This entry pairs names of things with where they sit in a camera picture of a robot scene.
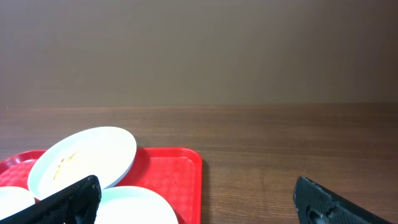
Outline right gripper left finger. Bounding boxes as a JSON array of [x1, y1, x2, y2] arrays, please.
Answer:
[[1, 175, 101, 224]]

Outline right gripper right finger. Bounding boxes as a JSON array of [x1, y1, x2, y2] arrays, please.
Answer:
[[293, 176, 392, 224]]

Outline white plate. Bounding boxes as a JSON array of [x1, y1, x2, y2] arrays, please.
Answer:
[[27, 126, 137, 200], [0, 186, 35, 220], [95, 186, 178, 224]]

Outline red plastic tray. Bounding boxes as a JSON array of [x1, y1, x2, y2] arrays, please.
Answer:
[[1, 147, 202, 224]]

